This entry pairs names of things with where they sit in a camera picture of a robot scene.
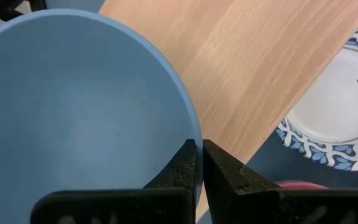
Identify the pink plate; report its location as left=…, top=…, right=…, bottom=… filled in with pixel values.
left=275, top=180, right=329, bottom=190

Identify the light wooden shelf board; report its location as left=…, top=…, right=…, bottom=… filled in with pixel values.
left=99, top=0, right=358, bottom=222

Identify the blue bowl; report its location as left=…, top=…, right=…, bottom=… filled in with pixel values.
left=0, top=8, right=204, bottom=224

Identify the blue white patterned plate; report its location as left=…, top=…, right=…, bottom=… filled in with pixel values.
left=275, top=15, right=358, bottom=172

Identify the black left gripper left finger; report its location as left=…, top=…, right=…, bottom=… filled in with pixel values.
left=30, top=139, right=198, bottom=224

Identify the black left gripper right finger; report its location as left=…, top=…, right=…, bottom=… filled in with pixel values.
left=202, top=139, right=358, bottom=224

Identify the black table edge clamp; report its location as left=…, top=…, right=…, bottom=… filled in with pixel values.
left=0, top=0, right=48, bottom=22

